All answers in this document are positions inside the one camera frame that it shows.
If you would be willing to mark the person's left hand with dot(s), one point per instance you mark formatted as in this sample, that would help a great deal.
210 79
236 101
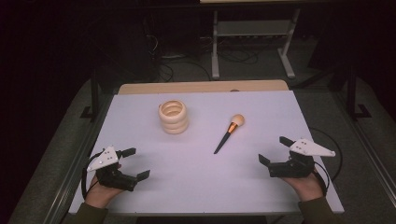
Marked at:
99 194

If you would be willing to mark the person's right hand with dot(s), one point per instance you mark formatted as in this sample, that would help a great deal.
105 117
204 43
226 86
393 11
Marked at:
306 188

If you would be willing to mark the beige ringed brush holder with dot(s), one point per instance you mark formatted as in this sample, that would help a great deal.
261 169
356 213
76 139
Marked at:
173 119

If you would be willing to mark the white metal stand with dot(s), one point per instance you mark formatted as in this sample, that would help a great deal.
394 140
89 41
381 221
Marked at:
253 28

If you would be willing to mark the makeup brush with copper ferrule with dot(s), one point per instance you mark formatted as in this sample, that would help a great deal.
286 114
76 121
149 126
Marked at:
232 127

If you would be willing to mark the power strip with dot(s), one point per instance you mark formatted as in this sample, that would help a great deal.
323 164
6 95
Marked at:
255 37

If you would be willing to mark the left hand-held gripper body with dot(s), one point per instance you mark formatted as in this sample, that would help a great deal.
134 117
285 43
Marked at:
110 179

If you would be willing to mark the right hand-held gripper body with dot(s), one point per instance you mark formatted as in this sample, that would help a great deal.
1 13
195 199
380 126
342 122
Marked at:
292 168

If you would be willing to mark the black stand leg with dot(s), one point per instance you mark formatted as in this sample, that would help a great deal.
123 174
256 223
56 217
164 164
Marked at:
94 93
351 93

